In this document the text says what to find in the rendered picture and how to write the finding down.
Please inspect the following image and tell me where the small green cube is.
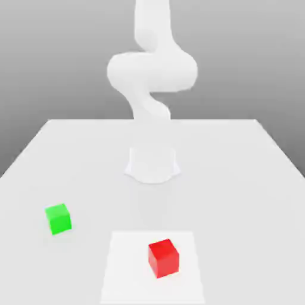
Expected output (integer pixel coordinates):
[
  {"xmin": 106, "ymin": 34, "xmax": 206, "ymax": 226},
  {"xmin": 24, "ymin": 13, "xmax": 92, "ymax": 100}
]
[{"xmin": 44, "ymin": 203, "xmax": 73, "ymax": 235}]

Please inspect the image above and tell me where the small red cube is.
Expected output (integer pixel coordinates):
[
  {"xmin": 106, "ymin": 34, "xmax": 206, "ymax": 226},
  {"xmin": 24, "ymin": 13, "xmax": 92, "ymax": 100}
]
[{"xmin": 147, "ymin": 238, "xmax": 180, "ymax": 279}]

